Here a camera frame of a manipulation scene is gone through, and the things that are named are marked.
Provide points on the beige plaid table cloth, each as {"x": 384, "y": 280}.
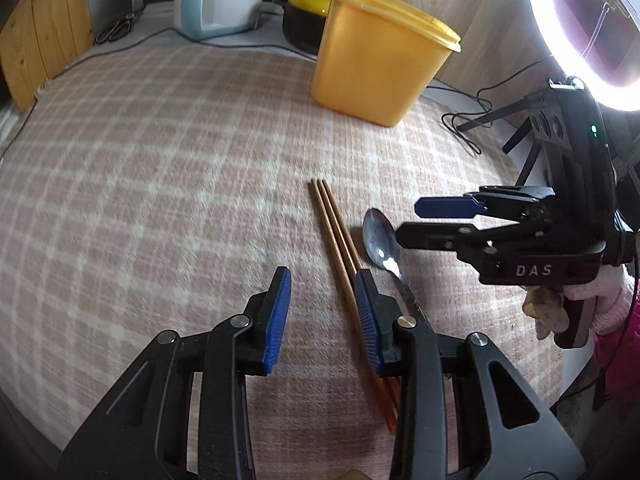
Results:
{"x": 150, "y": 185}

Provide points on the yellow plastic container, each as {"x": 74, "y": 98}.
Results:
{"x": 370, "y": 60}

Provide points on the metal spoon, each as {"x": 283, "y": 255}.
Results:
{"x": 380, "y": 245}

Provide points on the white and blue electric kettle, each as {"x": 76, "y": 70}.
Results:
{"x": 220, "y": 5}

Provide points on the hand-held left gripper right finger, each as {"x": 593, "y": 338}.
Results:
{"x": 367, "y": 320}

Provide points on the black pot with yellow lid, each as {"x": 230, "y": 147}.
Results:
{"x": 305, "y": 5}

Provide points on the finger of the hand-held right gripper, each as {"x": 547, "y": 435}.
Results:
{"x": 430, "y": 237}
{"x": 445, "y": 206}

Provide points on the gold chopstick with red end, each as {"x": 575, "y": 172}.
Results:
{"x": 334, "y": 230}
{"x": 342, "y": 230}

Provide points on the black tripod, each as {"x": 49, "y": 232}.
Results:
{"x": 500, "y": 110}

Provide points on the light oak wooden board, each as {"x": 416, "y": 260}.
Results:
{"x": 475, "y": 0}

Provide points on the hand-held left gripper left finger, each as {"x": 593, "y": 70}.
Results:
{"x": 277, "y": 310}

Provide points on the person's right forearm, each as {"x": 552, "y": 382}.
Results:
{"x": 615, "y": 300}

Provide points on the black scissors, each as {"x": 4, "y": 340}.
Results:
{"x": 117, "y": 30}

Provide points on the brown wooden panel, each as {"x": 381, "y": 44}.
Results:
{"x": 45, "y": 20}

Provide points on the person's right hand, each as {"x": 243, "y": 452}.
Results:
{"x": 545, "y": 310}

